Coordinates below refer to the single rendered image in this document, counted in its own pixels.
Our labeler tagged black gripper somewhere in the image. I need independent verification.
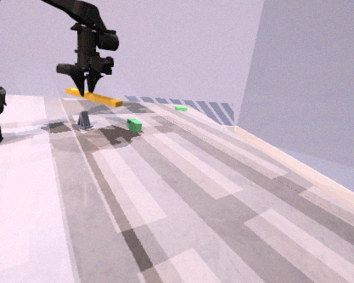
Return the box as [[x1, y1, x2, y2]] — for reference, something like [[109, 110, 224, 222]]
[[56, 47, 103, 96]]

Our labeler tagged yellow bar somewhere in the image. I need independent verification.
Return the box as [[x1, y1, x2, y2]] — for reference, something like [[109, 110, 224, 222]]
[[65, 88, 122, 107]]

